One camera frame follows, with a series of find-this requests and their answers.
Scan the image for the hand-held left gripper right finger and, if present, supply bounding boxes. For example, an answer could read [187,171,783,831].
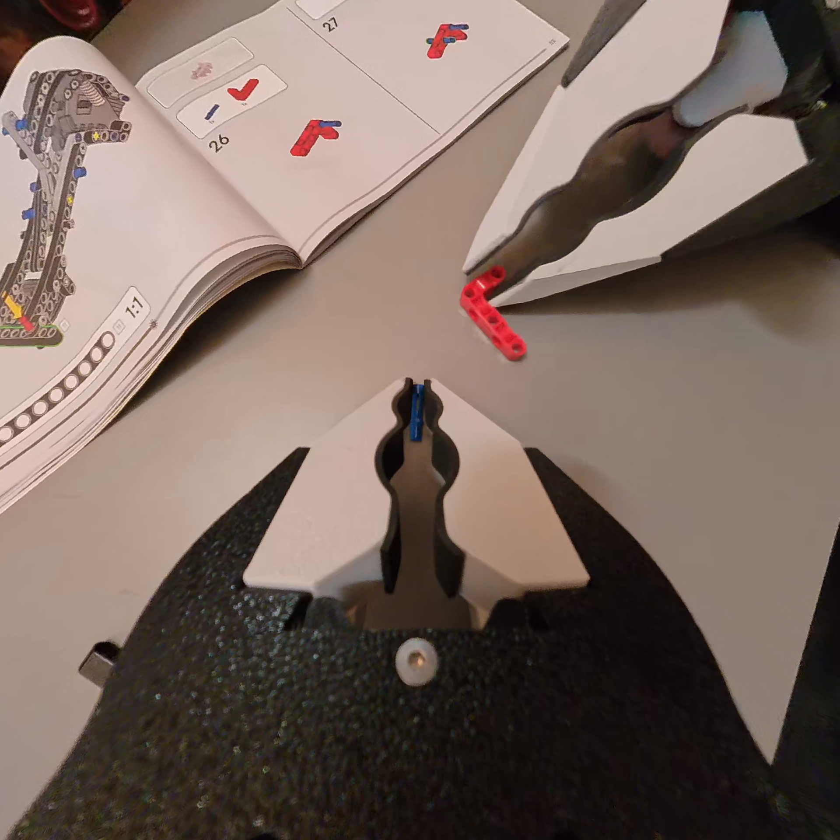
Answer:
[423,378,591,631]

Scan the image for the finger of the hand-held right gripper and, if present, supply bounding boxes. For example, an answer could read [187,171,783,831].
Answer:
[462,0,731,273]
[489,108,816,308]

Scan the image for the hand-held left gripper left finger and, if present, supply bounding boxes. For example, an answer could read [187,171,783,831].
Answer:
[243,377,413,631]

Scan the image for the red angled toy beam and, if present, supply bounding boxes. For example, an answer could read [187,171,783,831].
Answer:
[459,264,529,362]

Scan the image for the grey desk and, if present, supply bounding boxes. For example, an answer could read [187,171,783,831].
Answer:
[0,0,840,769]

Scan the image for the small grey metal part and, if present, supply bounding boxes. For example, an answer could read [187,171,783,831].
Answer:
[79,642,122,688]

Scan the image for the white instruction booklet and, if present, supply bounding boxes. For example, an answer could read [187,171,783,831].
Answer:
[0,0,571,513]

